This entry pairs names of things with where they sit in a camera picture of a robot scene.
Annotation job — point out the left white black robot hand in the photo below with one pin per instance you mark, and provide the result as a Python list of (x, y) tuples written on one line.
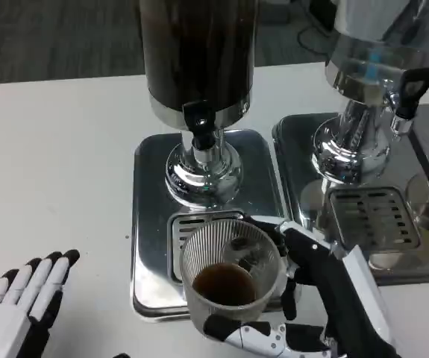
[(5, 309)]

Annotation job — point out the clear tank steel dispenser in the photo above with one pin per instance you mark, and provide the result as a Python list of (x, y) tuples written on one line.
[(367, 74)]

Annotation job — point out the black case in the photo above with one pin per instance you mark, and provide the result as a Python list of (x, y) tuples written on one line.
[(320, 13)]

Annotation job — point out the dark drink steel dispenser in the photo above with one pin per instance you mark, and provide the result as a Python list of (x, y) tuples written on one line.
[(199, 56)]

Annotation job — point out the steel drip tray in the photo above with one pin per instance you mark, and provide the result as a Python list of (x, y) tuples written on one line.
[(294, 149), (147, 223)]

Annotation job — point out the clear ribbed glass cup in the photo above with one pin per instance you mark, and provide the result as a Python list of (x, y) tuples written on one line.
[(199, 253)]

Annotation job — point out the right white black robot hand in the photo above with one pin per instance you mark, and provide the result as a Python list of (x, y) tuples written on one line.
[(333, 291)]

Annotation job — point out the black tap lever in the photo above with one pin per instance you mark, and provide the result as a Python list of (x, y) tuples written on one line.
[(198, 119), (413, 87)]

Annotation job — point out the steel slotted drip grid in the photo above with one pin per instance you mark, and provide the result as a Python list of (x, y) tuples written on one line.
[(175, 238), (371, 220)]

